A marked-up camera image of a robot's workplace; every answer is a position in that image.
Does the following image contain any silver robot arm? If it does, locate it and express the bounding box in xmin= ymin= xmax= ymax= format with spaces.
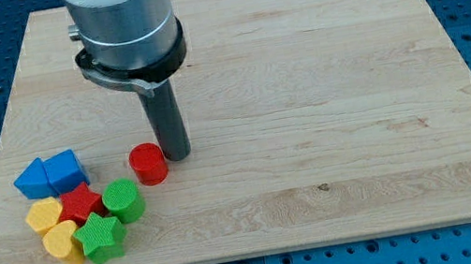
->
xmin=63 ymin=0 xmax=186 ymax=98

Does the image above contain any green star block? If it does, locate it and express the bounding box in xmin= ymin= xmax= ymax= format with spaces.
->
xmin=73 ymin=213 xmax=127 ymax=264

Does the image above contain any red star block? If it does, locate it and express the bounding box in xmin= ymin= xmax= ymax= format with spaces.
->
xmin=59 ymin=182 xmax=109 ymax=227

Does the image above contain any blue cube block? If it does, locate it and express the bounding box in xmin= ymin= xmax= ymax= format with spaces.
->
xmin=43 ymin=149 xmax=90 ymax=195

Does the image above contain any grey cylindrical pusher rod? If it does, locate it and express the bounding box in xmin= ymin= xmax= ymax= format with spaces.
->
xmin=139 ymin=80 xmax=191 ymax=162

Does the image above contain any wooden board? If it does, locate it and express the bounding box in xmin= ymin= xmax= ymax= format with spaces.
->
xmin=0 ymin=0 xmax=471 ymax=264

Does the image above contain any red cylinder block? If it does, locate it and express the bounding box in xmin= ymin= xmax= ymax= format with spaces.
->
xmin=128 ymin=142 xmax=169 ymax=186

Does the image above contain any green cylinder block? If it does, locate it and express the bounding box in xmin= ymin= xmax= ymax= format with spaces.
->
xmin=102 ymin=178 xmax=146 ymax=224

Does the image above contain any yellow heart block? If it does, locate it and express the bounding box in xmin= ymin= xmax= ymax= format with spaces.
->
xmin=42 ymin=220 xmax=85 ymax=264

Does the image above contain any blue triangle block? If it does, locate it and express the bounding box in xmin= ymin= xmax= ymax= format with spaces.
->
xmin=13 ymin=157 xmax=57 ymax=199

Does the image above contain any yellow hexagon block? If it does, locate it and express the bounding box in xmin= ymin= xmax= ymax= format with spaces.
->
xmin=24 ymin=197 xmax=63 ymax=237

